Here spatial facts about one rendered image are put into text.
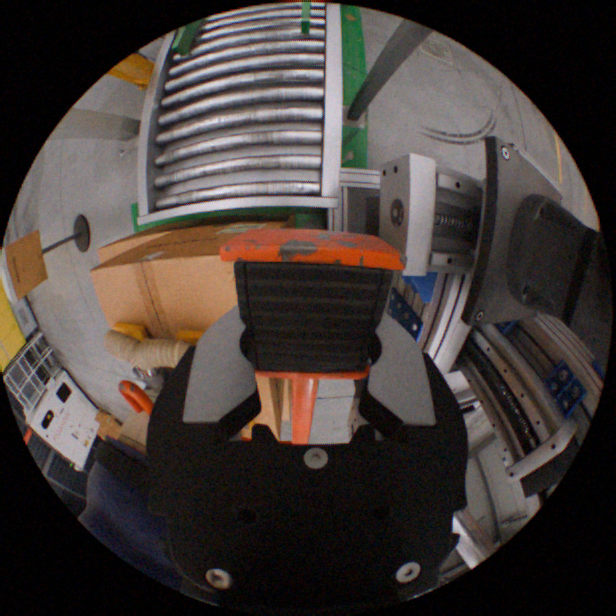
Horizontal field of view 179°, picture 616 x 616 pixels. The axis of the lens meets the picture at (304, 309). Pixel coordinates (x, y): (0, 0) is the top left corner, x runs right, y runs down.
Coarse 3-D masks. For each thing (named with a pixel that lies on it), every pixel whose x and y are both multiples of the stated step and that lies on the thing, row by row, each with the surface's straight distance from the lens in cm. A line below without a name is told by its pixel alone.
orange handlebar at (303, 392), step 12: (120, 384) 35; (132, 384) 33; (300, 384) 16; (312, 384) 16; (132, 396) 33; (144, 396) 33; (300, 396) 17; (312, 396) 17; (144, 408) 35; (300, 408) 19; (312, 408) 19; (300, 420) 21; (300, 432) 24
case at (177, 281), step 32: (224, 224) 68; (256, 224) 59; (128, 256) 47; (160, 256) 35; (192, 256) 29; (96, 288) 52; (128, 288) 41; (160, 288) 35; (192, 288) 31; (224, 288) 29; (128, 320) 47; (160, 320) 39; (192, 320) 34
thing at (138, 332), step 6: (120, 324) 48; (126, 324) 46; (132, 324) 45; (120, 330) 47; (126, 330) 45; (132, 330) 43; (138, 330) 42; (144, 330) 43; (132, 336) 45; (138, 336) 43; (144, 336) 43
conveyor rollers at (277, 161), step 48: (192, 48) 110; (240, 48) 96; (288, 48) 93; (192, 96) 91; (240, 96) 78; (288, 96) 76; (192, 144) 78; (240, 144) 71; (192, 192) 75; (240, 192) 67; (288, 192) 64
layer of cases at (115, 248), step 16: (176, 224) 117; (192, 224) 92; (208, 224) 78; (288, 224) 74; (128, 240) 99; (144, 240) 91; (112, 256) 112; (288, 384) 110; (288, 400) 119; (288, 416) 136
